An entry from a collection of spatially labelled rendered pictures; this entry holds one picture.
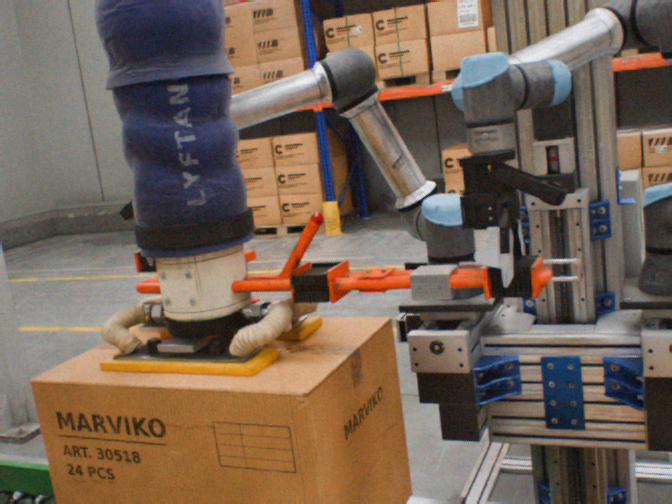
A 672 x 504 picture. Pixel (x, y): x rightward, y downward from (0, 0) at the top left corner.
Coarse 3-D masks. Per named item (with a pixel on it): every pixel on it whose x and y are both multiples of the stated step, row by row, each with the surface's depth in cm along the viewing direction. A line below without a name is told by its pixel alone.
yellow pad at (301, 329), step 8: (304, 320) 156; (312, 320) 155; (320, 320) 157; (296, 328) 151; (304, 328) 151; (312, 328) 153; (160, 336) 163; (168, 336) 162; (232, 336) 155; (280, 336) 151; (288, 336) 150; (296, 336) 149; (304, 336) 150
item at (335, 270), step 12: (312, 264) 144; (324, 264) 143; (336, 264) 142; (288, 276) 137; (300, 276) 135; (312, 276) 134; (324, 276) 133; (336, 276) 136; (300, 288) 137; (312, 288) 136; (324, 288) 135; (300, 300) 136; (312, 300) 135; (324, 300) 134; (336, 300) 135
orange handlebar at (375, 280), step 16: (352, 272) 139; (368, 272) 135; (384, 272) 133; (400, 272) 134; (464, 272) 129; (480, 272) 128; (544, 272) 121; (144, 288) 152; (240, 288) 143; (256, 288) 142; (272, 288) 140; (288, 288) 139; (336, 288) 135; (352, 288) 134; (368, 288) 133; (384, 288) 132; (400, 288) 130
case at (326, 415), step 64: (384, 320) 155; (64, 384) 143; (128, 384) 137; (192, 384) 132; (256, 384) 128; (320, 384) 126; (384, 384) 152; (64, 448) 147; (128, 448) 140; (192, 448) 134; (256, 448) 128; (320, 448) 125; (384, 448) 151
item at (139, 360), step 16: (144, 352) 147; (160, 352) 145; (176, 352) 144; (192, 352) 142; (208, 352) 141; (224, 352) 140; (256, 352) 138; (272, 352) 139; (112, 368) 145; (128, 368) 143; (144, 368) 142; (160, 368) 140; (176, 368) 139; (192, 368) 137; (208, 368) 136; (224, 368) 134; (240, 368) 133; (256, 368) 133
